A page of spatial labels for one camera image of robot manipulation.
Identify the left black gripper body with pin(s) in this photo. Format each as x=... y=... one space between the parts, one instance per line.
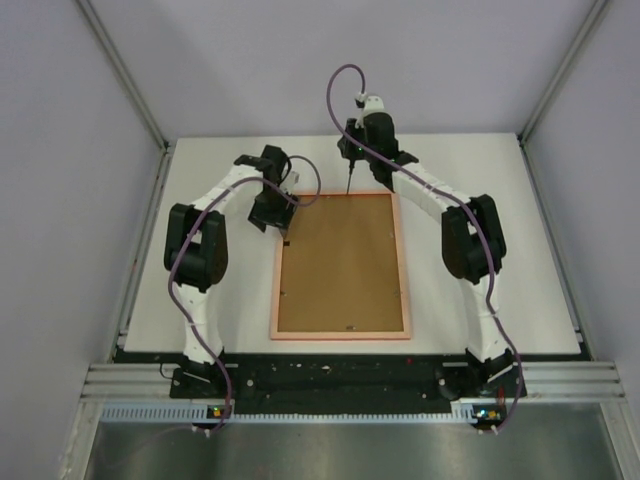
x=269 y=208

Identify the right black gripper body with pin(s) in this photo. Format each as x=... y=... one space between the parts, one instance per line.
x=352 y=150

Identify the red handled screwdriver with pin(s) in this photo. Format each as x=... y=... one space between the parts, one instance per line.
x=351 y=168

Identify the red picture frame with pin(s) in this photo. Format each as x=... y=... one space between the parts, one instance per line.
x=340 y=272

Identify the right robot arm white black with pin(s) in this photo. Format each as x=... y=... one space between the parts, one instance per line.
x=472 y=241

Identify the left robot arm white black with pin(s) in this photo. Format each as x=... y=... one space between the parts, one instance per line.
x=196 y=252

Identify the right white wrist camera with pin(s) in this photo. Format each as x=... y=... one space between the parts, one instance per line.
x=368 y=104

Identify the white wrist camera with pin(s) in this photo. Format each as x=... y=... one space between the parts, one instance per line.
x=290 y=182
x=368 y=104

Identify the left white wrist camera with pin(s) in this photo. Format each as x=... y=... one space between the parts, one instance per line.
x=290 y=182

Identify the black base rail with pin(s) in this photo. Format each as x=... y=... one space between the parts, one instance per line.
x=335 y=384

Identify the left corner aluminium post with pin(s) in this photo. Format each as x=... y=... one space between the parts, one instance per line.
x=121 y=72

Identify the corner aluminium post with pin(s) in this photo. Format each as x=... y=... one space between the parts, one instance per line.
x=121 y=72
x=577 y=47

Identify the right corner aluminium post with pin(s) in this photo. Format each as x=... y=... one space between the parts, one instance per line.
x=577 y=47

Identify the grey slotted cable duct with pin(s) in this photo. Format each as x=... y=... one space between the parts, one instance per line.
x=211 y=415

